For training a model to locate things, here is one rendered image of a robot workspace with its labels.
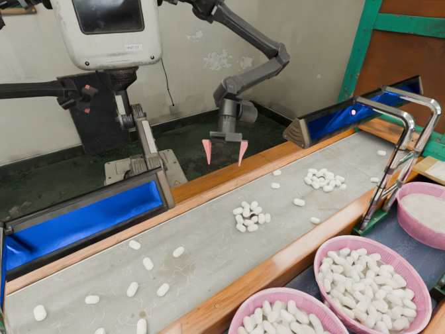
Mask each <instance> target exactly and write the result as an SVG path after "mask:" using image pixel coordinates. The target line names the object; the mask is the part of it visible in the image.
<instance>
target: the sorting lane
mask: <svg viewBox="0 0 445 334"><path fill-rule="evenodd" d="M378 150H381V151H385V152H386V155H385V156H381V155H378V154H377V151H378ZM393 150H394V148H391V147H390V146H387V145H385V144H382V143H380V142H377V141H376V140H373V139H371V138H368V137H366V136H364V135H361V134H360V133H355V134H353V135H350V136H349V137H346V138H345V139H342V140H340V141H338V142H336V143H334V144H331V145H329V146H327V147H325V148H322V149H320V150H318V151H316V152H314V153H312V154H310V155H308V156H306V157H303V158H301V159H299V160H297V161H295V162H292V163H290V164H288V165H286V166H284V167H282V168H280V169H278V170H280V171H281V174H280V175H277V176H274V175H273V172H274V171H273V172H271V173H269V174H267V175H265V176H262V177H261V178H258V179H257V180H254V181H252V182H250V183H248V184H246V185H243V186H241V187H239V188H237V189H235V190H232V191H231V192H228V193H227V194H224V195H222V196H220V197H218V198H215V199H213V200H211V201H209V202H207V203H204V204H203V205H200V206H199V207H196V208H194V209H192V210H190V211H188V212H185V213H183V214H181V215H179V216H177V217H174V218H173V219H170V220H169V221H166V222H164V223H162V224H160V225H157V226H155V227H153V228H151V229H149V230H147V231H145V232H143V233H141V234H139V235H136V236H134V237H132V238H130V239H127V240H125V241H123V242H121V243H119V244H117V245H115V246H113V247H111V248H109V249H106V250H104V251H102V252H100V253H97V254H95V255H93V256H91V257H89V258H86V259H85V260H83V261H81V262H78V263H76V264H74V265H72V266H69V267H67V268H65V269H63V270H61V271H59V272H57V273H55V274H53V275H51V276H48V277H46V278H44V279H42V280H39V281H37V282H35V283H33V284H31V285H29V286H27V287H25V288H23V289H21V290H18V291H16V292H14V293H12V294H9V295H8V296H7V315H8V319H9V323H10V326H11V329H12V330H13V333H14V334H95V332H96V330H98V329H99V328H103V329H104V330H105V334H137V323H138V321H139V320H140V319H145V320H146V334H157V333H158V332H159V331H161V330H162V329H164V328H165V327H167V326H168V325H170V324H171V323H173V322H174V321H176V320H177V319H179V318H180V317H181V316H183V315H185V314H186V313H187V312H189V311H191V310H192V309H193V308H195V307H197V306H198V305H199V304H201V303H203V302H204V301H205V300H207V299H209V298H210V297H211V296H213V295H215V294H216V293H217V292H219V291H221V290H222V289H223V288H225V287H227V286H228V285H229V284H231V283H232V282H234V281H235V280H237V279H238V278H240V277H241V276H243V275H244V274H245V273H247V272H249V271H250V270H251V269H253V268H255V267H256V266H257V265H259V264H261V263H262V262H263V261H265V260H267V259H268V258H269V257H271V256H273V255H274V254H275V253H277V252H278V251H280V250H281V249H283V248H284V247H286V246H287V245H289V244H290V243H292V242H293V241H295V240H296V239H298V238H299V237H301V236H302V235H304V234H305V233H307V232H308V231H310V230H311V229H313V228H314V227H316V226H317V225H319V224H316V223H312V222H311V221H310V218H312V217H315V218H317V219H320V221H321V222H320V223H322V222H323V221H324V220H326V219H328V218H329V217H330V216H332V215H334V214H335V213H336V212H338V211H340V210H341V209H342V208H344V207H346V206H347V205H348V204H350V203H352V202H353V201H354V200H356V199H358V198H359V197H360V196H362V195H364V194H365V193H366V192H368V191H370V190H371V189H372V188H374V187H375V186H376V185H377V183H378V182H371V178H378V179H380V178H381V175H382V174H383V171H384V170H385V167H386V165H387V163H388V161H389V159H390V157H391V155H392V152H393ZM324 168H326V169H327V172H331V173H333V174H334V180H335V177H336V176H341V177H343V178H344V179H345V181H344V182H342V183H341V185H342V184H345V185H346V188H345V190H344V191H341V190H340V186H337V185H336V184H335V186H334V187H333V190H332V191H329V192H325V191H324V190H323V188H322V187H319V188H318V189H314V187H313V186H312V185H311V184H307V183H306V182H305V181H304V179H305V178H306V177H307V174H308V169H315V170H317V172H319V171H320V170H321V169H324ZM276 171H277V170H276ZM272 183H276V184H279V185H280V187H279V188H272V187H271V184H272ZM294 199H300V200H303V201H304V202H305V205H304V206H300V205H296V204H294ZM243 201H245V202H246V203H248V204H249V205H250V206H251V204H252V202H253V201H256V202H257V203H258V206H257V207H261V208H262V212H260V213H259V214H261V213H262V214H264V216H265V214H267V213H269V214H270V219H271V220H270V222H269V223H267V222H266V221H265V222H264V223H263V224H260V223H259V222H258V221H257V222H255V223H254V224H255V225H257V226H258V229H257V230H256V231H251V232H249V231H248V226H247V225H245V224H244V223H243V224H242V225H243V226H245V228H246V230H245V232H241V231H240V230H238V229H237V228H236V225H237V224H238V223H237V220H236V216H237V215H235V214H233V210H234V209H237V208H239V207H241V208H242V209H243V210H244V207H243V206H242V202H243ZM249 210H250V213H251V212H253V211H254V210H251V209H250V208H249ZM250 213H249V214H250ZM259 214H258V215H259ZM258 215H257V217H258ZM130 241H136V242H138V243H140V248H139V249H138V250H135V249H133V248H131V247H130V246H129V242H130ZM179 247H183V248H184V252H183V253H182V254H181V255H180V256H179V257H175V256H174V255H173V252H174V251H175V250H176V249H178V248H179ZM145 258H150V260H151V261H152V263H153V265H154V266H153V268H152V269H151V270H147V269H146V267H145V266H144V264H143V260H144V259H145ZM133 282H136V283H137V284H138V288H137V290H136V292H135V294H134V295H133V296H131V297H130V296H128V295H127V290H128V289H129V287H130V285H131V284H132V283H133ZM163 284H168V285H169V290H168V291H167V292H166V293H165V294H164V295H163V296H158V295H157V291H158V289H159V288H160V287H161V286H162V285H163ZM87 296H99V301H98V302H97V303H96V304H87V303H86V302H85V299H86V297H87ZM39 305H42V306H44V309H45V311H46V317H45V318H44V319H43V320H41V321H38V320H36V318H35V316H34V309H35V307H36V306H39Z"/></svg>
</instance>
